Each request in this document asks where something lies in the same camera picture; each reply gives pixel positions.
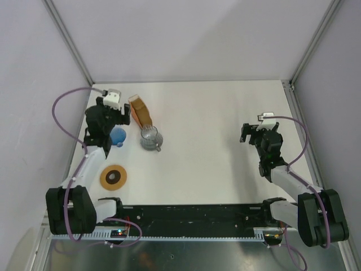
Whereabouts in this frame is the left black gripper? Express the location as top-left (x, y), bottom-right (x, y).
top-left (96, 97), bottom-right (130, 134)

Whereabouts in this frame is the blue ribbed dripper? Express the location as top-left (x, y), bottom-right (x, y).
top-left (110, 127), bottom-right (126, 147)

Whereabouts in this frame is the glass coffee server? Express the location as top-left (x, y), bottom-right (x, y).
top-left (140, 125), bottom-right (164, 152)

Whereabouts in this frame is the wooden ring dripper stand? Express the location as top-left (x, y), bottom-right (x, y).
top-left (99, 165), bottom-right (127, 191)

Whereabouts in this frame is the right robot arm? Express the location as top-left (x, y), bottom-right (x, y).
top-left (240, 122), bottom-right (349, 247)

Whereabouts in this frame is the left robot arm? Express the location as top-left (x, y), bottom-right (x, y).
top-left (46, 91), bottom-right (130, 235)

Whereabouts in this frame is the orange coffee filter holder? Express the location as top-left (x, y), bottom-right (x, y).
top-left (128, 95), bottom-right (153, 131)

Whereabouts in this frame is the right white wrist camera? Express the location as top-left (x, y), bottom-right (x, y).
top-left (256, 112), bottom-right (276, 131)

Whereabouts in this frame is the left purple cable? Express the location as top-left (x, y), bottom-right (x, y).
top-left (52, 88), bottom-right (143, 251)

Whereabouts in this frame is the right aluminium side rail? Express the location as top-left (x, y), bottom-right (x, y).
top-left (280, 79), bottom-right (361, 271)

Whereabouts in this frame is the left aluminium frame post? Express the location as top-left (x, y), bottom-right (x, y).
top-left (42, 0), bottom-right (94, 86)

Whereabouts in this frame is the aluminium frame post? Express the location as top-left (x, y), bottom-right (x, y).
top-left (42, 0), bottom-right (94, 86)
top-left (289, 0), bottom-right (344, 86)

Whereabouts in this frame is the grey slotted cable duct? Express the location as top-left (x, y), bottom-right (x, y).
top-left (50, 227), bottom-right (283, 241)

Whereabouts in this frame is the right aluminium frame post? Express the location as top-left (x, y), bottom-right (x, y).
top-left (289, 0), bottom-right (344, 86)

